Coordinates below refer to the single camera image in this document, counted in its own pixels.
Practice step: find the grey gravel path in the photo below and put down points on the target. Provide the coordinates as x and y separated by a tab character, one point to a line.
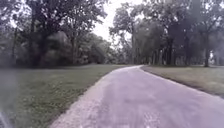
140	98

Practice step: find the wood of trees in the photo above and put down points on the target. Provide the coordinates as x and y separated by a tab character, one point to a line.
53	33
173	33

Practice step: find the grass lawn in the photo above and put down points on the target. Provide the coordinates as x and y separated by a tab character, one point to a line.
196	76
50	88

